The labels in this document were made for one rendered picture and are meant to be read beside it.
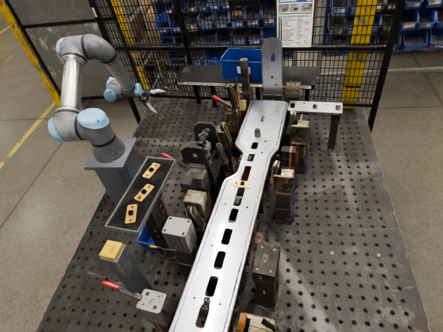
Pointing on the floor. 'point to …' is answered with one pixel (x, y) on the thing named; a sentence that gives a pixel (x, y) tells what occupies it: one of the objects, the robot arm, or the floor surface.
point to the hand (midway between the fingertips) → (161, 102)
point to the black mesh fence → (250, 47)
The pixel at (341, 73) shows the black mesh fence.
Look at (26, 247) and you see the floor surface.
